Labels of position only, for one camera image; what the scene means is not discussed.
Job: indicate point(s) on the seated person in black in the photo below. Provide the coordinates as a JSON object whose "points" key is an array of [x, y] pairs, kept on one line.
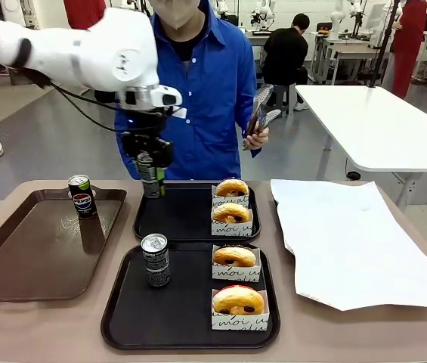
{"points": [[285, 53]]}

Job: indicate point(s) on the large white paper sheet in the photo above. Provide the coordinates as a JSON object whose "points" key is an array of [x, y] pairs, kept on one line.
{"points": [[349, 246]]}

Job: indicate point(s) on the silver metal tongs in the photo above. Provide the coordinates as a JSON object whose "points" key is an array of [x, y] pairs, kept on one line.
{"points": [[264, 94]]}

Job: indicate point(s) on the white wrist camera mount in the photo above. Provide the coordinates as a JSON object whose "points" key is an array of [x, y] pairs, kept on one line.
{"points": [[168, 98]]}

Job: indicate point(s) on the person in blue shirt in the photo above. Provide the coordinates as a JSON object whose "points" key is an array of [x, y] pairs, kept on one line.
{"points": [[213, 94]]}

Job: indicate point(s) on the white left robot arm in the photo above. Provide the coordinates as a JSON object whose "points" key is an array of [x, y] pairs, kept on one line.
{"points": [[84, 49]]}

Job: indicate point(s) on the white table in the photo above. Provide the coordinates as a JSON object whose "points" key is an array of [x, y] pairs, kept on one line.
{"points": [[368, 125]]}

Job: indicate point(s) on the white background desk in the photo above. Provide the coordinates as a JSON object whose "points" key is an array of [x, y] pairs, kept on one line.
{"points": [[349, 51]]}

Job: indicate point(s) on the black stand pole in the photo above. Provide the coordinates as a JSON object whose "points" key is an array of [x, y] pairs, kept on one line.
{"points": [[387, 38]]}

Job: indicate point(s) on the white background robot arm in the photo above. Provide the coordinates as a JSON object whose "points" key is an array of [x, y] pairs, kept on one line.
{"points": [[264, 13], [336, 19]]}

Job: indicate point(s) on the person's left hand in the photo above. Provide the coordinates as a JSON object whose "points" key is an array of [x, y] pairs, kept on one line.
{"points": [[256, 139]]}

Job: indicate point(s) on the brown plastic serving tray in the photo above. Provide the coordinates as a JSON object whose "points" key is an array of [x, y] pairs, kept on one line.
{"points": [[28, 257]]}

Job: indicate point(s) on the glazed donut with chocolate dots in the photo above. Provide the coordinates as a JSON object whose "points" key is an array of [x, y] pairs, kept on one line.
{"points": [[236, 298], [236, 255], [228, 212], [232, 187]]}

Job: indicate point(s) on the grey stool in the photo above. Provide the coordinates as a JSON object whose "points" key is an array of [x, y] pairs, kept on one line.
{"points": [[286, 90]]}

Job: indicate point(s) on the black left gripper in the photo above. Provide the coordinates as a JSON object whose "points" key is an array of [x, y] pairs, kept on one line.
{"points": [[145, 141]]}

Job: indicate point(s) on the white script-printed paper donut box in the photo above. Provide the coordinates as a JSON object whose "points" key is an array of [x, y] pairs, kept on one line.
{"points": [[236, 273], [232, 228], [217, 196], [236, 322]]}

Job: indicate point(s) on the standing person in red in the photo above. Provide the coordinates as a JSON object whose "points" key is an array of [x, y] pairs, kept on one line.
{"points": [[406, 38]]}

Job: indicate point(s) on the black plastic tray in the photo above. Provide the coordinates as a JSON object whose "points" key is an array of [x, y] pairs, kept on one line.
{"points": [[168, 314], [183, 219]]}

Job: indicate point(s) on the black Pepsi can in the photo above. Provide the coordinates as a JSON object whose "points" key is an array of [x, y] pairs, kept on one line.
{"points": [[82, 200], [156, 264], [147, 177]]}

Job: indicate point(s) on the person in red apron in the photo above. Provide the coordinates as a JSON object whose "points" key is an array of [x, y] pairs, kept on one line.
{"points": [[84, 11]]}

